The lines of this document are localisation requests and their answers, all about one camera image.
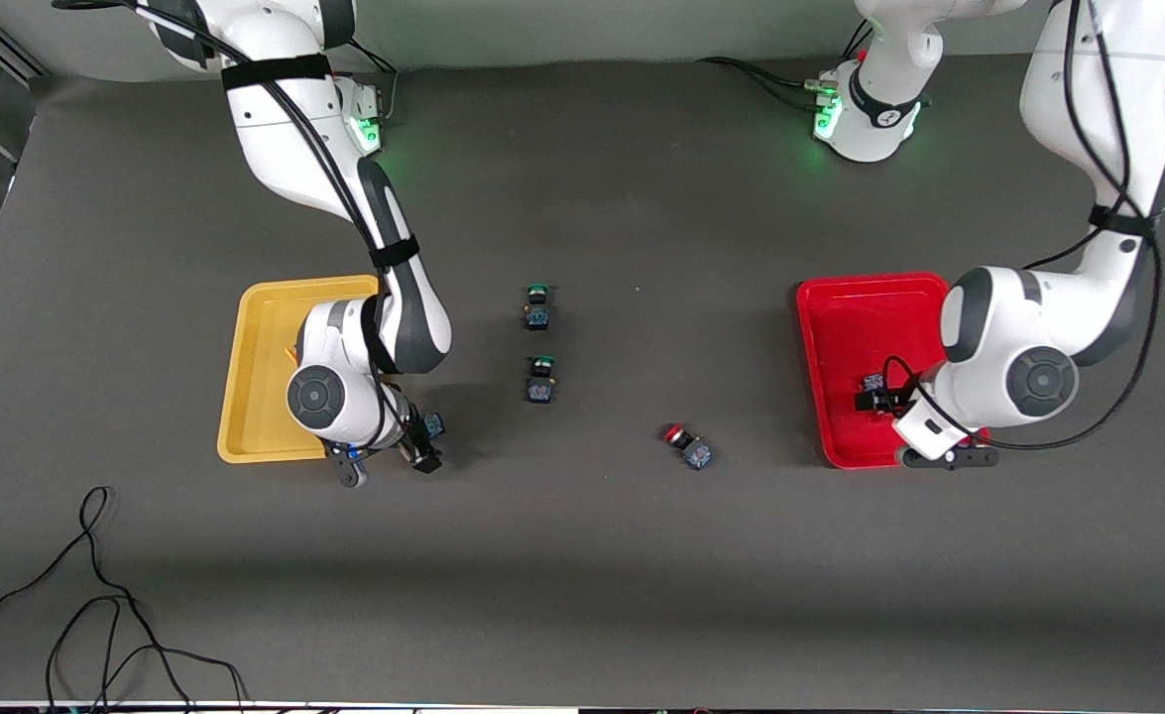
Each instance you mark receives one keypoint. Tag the red push button switch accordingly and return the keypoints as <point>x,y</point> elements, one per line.
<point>691,450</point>
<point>873,381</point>

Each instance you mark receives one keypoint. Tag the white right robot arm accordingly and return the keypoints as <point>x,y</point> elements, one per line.
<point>285,129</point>

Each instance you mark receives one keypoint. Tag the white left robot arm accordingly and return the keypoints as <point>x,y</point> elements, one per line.
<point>1038,337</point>

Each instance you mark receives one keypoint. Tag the red plastic tray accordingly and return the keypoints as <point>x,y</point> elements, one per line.
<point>840,337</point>

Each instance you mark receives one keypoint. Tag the yellow plastic tray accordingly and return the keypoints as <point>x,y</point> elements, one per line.
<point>255,397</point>

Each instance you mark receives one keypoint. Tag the dark grey table mat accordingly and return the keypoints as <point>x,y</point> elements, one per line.
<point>582,555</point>

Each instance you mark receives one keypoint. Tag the green push button switch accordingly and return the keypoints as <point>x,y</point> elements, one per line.
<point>541,385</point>
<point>538,312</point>

